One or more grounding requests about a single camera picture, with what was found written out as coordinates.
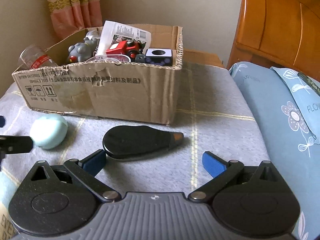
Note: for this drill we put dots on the brown cardboard box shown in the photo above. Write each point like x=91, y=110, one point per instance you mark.
x=125, y=97

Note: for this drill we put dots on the red toy train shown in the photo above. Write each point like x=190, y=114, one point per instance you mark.
x=117, y=47

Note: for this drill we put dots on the grey rhino toy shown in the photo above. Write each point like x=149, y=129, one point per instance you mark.
x=82, y=50

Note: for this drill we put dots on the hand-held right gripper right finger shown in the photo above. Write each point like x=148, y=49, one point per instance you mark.
x=213, y=165

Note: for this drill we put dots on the clear jar with red label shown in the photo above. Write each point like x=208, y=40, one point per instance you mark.
x=30, y=57

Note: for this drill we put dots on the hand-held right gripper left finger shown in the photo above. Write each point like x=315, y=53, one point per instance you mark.
x=93, y=162

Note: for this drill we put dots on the grey checked blanket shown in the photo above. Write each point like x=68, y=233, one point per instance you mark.
x=212, y=97

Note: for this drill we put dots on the light blue round ball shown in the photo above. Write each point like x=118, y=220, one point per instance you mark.
x=48, y=132

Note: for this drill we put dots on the black cube toy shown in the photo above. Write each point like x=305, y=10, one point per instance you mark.
x=160, y=60

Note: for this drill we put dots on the blue floral pillow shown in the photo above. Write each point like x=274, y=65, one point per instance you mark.
x=302, y=97
x=262, y=110

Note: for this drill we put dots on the translucent white plastic container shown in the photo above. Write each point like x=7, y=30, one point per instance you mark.
x=112, y=58

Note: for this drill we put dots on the wooden headboard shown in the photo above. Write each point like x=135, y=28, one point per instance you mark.
x=275, y=17

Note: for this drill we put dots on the white printed packet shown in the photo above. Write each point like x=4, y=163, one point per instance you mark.
x=117, y=32

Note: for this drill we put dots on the pink curtain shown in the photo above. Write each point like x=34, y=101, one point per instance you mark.
x=65, y=10

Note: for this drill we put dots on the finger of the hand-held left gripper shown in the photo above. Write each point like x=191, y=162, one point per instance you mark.
x=17, y=144
x=2, y=121

